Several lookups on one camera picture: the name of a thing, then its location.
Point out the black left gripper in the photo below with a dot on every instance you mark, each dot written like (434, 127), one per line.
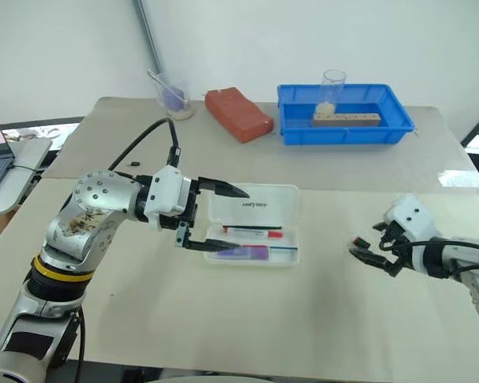
(194, 207)

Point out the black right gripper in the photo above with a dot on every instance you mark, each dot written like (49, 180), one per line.
(399, 247)

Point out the small red and black marker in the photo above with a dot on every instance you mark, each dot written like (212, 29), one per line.
(361, 242)

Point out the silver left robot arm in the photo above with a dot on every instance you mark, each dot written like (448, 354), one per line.
(92, 223)

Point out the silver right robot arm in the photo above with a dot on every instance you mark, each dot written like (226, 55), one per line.
(469, 259)

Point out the white translucent pencil case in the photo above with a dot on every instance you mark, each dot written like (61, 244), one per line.
(255, 207)

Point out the white marker with red cap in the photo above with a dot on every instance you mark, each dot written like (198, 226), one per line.
(255, 231)

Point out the purple marker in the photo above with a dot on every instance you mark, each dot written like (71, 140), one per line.
(251, 252)

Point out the red brick block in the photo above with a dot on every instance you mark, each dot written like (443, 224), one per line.
(239, 113)

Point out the blue plastic bin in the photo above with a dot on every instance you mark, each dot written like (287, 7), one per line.
(295, 131)

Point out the glass beaker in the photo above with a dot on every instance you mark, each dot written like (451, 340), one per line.
(179, 103)

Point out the purple lump in beaker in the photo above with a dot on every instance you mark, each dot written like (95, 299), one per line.
(172, 97)

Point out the wooden block with holes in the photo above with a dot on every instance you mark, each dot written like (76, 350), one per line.
(345, 119)

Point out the white fluffy wad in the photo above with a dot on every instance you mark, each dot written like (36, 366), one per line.
(326, 108)

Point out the glass stirring rod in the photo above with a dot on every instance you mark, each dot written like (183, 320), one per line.
(161, 83)

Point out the clear plastic cup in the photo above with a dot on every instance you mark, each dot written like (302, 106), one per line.
(333, 89)

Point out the grey metal pole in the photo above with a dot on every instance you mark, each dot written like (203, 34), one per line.
(147, 36)

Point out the grey laptop stand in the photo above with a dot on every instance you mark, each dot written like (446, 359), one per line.
(22, 171)

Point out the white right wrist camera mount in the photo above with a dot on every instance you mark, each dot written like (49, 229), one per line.
(409, 213)

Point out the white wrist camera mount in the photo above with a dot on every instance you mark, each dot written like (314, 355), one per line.
(167, 197)
(409, 213)

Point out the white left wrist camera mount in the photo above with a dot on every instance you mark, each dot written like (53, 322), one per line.
(167, 197)

